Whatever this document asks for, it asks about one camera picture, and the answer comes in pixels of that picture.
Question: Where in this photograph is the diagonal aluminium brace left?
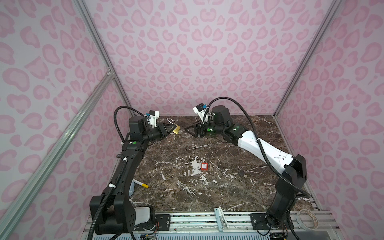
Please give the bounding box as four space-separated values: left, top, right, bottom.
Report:
1 72 116 240

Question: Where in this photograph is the aluminium corner post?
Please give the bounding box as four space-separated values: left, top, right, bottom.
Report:
73 0 132 107
273 0 345 119

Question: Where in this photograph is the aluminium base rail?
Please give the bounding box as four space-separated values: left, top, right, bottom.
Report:
80 211 343 240

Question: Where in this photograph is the black left camera cable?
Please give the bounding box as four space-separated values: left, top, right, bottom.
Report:
113 105 146 143

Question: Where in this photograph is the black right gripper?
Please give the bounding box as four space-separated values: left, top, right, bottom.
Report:
184 117 225 139

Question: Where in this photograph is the black camera cable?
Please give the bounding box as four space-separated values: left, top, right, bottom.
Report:
203 96 313 199
113 105 146 143

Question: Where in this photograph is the aluminium clamp bracket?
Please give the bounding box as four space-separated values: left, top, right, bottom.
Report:
214 206 229 232

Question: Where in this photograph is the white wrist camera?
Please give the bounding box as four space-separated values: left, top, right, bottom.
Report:
193 103 209 124
145 110 160 128

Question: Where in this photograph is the roll of clear tape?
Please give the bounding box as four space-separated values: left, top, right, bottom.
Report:
296 209 319 232

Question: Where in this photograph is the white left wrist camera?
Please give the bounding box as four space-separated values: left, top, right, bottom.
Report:
145 110 160 128

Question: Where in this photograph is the brass padlock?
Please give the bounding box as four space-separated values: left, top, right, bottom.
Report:
167 118 181 135

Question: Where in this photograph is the black right camera cable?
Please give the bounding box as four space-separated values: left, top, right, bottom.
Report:
203 96 313 199

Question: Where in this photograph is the yellow white marker pen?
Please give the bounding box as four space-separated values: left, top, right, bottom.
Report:
133 179 149 189

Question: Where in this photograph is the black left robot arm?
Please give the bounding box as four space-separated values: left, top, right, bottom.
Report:
88 116 177 240

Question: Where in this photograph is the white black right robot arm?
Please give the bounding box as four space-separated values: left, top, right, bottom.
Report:
185 104 310 229

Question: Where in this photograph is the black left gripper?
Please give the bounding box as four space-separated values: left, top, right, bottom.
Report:
142 123 176 144

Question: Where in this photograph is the aluminium corner post right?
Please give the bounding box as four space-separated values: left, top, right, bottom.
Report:
273 0 345 119

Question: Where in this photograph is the aluminium corner post left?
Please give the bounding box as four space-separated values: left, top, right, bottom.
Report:
73 0 132 107

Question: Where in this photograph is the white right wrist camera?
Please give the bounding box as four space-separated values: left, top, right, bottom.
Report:
193 103 209 124

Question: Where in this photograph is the red safety padlock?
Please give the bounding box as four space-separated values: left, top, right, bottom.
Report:
201 158 209 171

